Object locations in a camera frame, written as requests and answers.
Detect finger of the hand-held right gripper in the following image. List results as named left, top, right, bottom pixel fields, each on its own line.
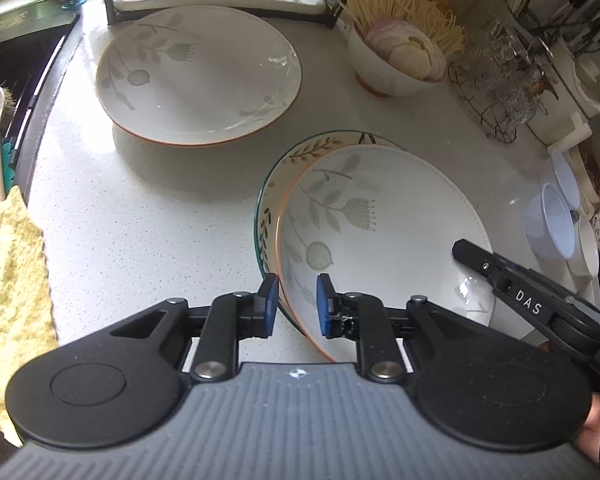
left=452, top=240, right=600, bottom=359

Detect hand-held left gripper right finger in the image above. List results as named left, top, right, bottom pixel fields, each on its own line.
left=316, top=273, right=486, bottom=382

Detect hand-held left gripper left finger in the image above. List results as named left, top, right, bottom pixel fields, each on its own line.
left=107, top=274, right=281, bottom=383

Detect small white dish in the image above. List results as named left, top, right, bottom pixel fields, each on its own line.
left=570, top=212, right=600, bottom=281

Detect white leaf-print plate orange rim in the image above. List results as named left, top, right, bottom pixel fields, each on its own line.
left=275, top=145, right=497, bottom=364
left=95, top=5, right=304, bottom=149

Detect green-rimmed leaf-pattern bowl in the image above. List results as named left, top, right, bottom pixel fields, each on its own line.
left=253, top=132, right=407, bottom=328

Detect person's right hand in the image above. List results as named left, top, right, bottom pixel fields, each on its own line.
left=579, top=392, right=600, bottom=450

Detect pale blue plastic bowl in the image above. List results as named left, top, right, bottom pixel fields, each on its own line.
left=539, top=149, right=584, bottom=211
left=524, top=182, right=579, bottom=261

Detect cluster of glass cups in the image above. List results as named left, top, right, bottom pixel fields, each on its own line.
left=457, top=17, right=546, bottom=126

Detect white bowl with orange base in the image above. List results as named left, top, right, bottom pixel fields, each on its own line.
left=347, top=20, right=448, bottom=97

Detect yellow cloth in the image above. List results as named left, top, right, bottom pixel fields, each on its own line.
left=0, top=186, right=60, bottom=432

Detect sliced onion pieces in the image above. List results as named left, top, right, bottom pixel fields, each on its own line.
left=364, top=20, right=446, bottom=82

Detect dark sink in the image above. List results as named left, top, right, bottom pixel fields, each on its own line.
left=0, top=0, right=83, bottom=171

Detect white appliance with handle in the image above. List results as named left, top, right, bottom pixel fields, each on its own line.
left=527, top=35, right=600, bottom=152

